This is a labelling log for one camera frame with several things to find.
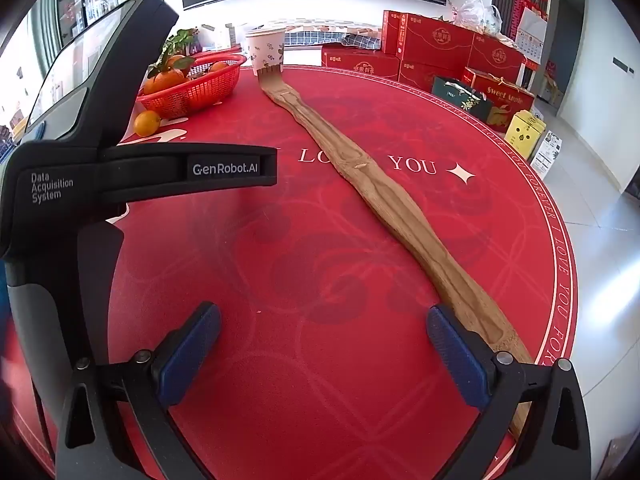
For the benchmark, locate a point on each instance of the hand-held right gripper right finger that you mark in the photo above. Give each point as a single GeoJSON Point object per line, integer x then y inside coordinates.
{"type": "Point", "coordinates": [457, 355]}

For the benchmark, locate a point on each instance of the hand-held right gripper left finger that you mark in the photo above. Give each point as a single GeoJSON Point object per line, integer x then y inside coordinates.
{"type": "Point", "coordinates": [187, 355]}

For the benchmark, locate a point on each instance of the orange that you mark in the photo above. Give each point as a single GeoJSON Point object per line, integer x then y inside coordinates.
{"type": "Point", "coordinates": [147, 124]}

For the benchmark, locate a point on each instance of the pile of leafy mandarins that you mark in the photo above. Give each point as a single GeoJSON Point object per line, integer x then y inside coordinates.
{"type": "Point", "coordinates": [167, 80]}

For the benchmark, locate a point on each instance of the red round table mat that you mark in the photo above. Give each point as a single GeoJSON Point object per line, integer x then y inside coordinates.
{"type": "Point", "coordinates": [310, 270]}

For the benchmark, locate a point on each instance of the long wooden back scratcher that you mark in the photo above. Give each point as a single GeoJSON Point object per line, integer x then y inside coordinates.
{"type": "Point", "coordinates": [395, 210]}

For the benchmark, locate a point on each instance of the red plastic basket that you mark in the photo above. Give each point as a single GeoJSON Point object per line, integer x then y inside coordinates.
{"type": "Point", "coordinates": [210, 90]}

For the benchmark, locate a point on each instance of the small white carton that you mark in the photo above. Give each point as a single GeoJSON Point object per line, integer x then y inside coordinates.
{"type": "Point", "coordinates": [217, 37]}

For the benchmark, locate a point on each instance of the small white printed box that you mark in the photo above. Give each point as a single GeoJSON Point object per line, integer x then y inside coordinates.
{"type": "Point", "coordinates": [546, 152]}

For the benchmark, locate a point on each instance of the yellow carton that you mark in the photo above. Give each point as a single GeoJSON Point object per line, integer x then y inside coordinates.
{"type": "Point", "coordinates": [524, 135]}

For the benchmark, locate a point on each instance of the floral paper cup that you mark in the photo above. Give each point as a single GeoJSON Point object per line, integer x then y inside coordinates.
{"type": "Point", "coordinates": [265, 52]}

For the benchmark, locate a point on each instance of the green gift bag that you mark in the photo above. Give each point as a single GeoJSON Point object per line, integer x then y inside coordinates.
{"type": "Point", "coordinates": [460, 97]}

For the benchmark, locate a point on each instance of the low red carton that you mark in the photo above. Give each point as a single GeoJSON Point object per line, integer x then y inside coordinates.
{"type": "Point", "coordinates": [425, 77]}

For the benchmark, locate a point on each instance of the checkered cloth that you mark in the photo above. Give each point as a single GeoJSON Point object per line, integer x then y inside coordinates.
{"type": "Point", "coordinates": [310, 40]}

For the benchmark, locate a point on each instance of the flat red carton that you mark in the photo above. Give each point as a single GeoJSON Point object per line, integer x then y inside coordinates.
{"type": "Point", "coordinates": [360, 62]}

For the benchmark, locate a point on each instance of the grey door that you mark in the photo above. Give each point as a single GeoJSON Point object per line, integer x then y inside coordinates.
{"type": "Point", "coordinates": [565, 50]}

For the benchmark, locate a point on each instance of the narrow red box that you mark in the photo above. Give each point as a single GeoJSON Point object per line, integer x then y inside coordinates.
{"type": "Point", "coordinates": [390, 30]}

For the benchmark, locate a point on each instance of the clear plastic bag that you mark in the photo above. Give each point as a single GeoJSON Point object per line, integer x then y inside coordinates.
{"type": "Point", "coordinates": [477, 15]}

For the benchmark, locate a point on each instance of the wall calendar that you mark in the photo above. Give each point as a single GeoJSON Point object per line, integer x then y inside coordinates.
{"type": "Point", "coordinates": [531, 35]}

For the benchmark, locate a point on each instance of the black wall switch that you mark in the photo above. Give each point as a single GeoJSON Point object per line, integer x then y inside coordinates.
{"type": "Point", "coordinates": [620, 64]}

